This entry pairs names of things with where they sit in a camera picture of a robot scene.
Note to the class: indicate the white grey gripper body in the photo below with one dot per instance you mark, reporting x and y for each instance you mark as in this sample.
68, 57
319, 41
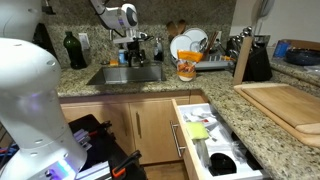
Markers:
130, 37

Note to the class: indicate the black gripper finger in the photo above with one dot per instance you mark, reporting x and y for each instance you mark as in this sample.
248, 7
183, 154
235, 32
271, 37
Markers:
141, 47
132, 48

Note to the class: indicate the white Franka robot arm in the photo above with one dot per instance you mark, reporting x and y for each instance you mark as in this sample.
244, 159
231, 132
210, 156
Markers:
30, 100

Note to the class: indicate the small blue capped bottle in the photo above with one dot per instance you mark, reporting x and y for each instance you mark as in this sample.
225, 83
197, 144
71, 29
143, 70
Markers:
122, 56

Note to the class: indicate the dark soap dispenser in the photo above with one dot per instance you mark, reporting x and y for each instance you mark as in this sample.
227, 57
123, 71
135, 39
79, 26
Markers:
159, 50

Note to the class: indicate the small orange sponge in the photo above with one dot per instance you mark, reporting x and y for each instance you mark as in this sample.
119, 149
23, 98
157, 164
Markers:
114, 62

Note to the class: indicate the stainless steel sink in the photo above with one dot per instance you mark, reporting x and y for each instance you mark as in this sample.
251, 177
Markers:
128, 75

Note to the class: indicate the wooden spoon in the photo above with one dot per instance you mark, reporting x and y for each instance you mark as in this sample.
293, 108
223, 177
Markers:
172, 29
182, 26

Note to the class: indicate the large white plate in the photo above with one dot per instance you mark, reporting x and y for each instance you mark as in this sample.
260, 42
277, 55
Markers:
180, 45

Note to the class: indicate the orange snack bag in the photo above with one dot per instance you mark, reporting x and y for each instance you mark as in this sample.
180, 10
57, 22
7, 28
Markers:
187, 65

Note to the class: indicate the white plate with rim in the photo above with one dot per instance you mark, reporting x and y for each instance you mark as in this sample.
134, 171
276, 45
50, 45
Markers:
196, 34

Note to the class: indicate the dark green glass bottle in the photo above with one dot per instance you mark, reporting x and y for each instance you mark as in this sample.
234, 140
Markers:
74, 50

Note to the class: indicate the metal ladle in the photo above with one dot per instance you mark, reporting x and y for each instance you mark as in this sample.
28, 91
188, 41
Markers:
203, 44

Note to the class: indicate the brown wooden utensils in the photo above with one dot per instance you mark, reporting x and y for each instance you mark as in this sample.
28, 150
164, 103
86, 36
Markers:
210, 45

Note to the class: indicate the metal dish rack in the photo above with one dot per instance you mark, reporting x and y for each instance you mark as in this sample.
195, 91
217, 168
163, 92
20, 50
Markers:
213, 64

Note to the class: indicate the plain wooden cabinet door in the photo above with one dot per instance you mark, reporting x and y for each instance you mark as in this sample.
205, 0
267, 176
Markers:
110, 120

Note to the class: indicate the black red clamp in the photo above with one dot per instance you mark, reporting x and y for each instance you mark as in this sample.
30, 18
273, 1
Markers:
100, 128

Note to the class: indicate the white packet with red mark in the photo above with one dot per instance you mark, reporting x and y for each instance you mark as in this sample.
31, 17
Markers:
206, 119

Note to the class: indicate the yellow green sponge cloth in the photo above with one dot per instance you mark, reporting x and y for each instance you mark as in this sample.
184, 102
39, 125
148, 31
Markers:
197, 130

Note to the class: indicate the narrow upright wooden board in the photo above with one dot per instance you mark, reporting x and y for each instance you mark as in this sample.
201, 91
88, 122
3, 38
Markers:
242, 60

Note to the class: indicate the black robot cart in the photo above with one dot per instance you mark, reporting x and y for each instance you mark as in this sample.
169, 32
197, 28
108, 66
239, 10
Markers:
103, 150

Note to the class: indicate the black orange clamp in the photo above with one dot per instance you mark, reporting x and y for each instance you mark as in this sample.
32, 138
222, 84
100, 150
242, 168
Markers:
125, 163

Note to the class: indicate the black knife block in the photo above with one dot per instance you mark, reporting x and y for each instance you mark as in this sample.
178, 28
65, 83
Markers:
258, 63

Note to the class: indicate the clear plastic bag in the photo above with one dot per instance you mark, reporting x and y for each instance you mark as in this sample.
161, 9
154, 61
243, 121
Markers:
203, 153

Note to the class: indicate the open wooden drawer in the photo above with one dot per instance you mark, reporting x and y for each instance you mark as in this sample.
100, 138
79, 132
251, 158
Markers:
193, 160

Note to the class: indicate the silver aluminium profile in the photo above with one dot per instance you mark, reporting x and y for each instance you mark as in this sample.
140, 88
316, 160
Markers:
95, 170

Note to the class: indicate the blue box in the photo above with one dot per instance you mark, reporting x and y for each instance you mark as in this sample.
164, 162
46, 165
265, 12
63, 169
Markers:
281, 49

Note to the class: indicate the large wooden cutting board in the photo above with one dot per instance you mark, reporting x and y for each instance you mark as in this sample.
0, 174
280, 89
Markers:
266, 111

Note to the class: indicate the black round lid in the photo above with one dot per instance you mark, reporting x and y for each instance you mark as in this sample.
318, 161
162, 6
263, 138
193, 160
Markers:
222, 164

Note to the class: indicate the light wooden cutting board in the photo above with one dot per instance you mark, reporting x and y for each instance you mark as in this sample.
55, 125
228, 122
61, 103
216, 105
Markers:
290, 105

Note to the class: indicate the dark blue bowl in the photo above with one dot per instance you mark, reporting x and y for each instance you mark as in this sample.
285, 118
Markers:
303, 56

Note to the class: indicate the white wall outlet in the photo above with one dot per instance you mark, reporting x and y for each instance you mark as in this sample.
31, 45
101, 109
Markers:
84, 40

